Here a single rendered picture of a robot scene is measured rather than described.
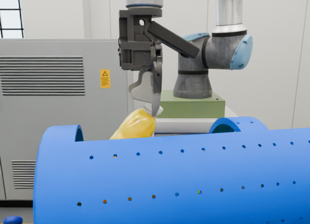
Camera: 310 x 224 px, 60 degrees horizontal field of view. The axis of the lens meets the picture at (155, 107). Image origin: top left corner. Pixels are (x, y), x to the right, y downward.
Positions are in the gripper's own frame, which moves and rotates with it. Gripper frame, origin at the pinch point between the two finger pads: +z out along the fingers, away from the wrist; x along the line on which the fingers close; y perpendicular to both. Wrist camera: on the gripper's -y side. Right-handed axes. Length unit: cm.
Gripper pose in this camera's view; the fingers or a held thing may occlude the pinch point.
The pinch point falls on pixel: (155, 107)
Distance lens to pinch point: 58.1
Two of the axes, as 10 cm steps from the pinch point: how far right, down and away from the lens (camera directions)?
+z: 0.0, 9.7, 2.3
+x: 1.8, 2.2, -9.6
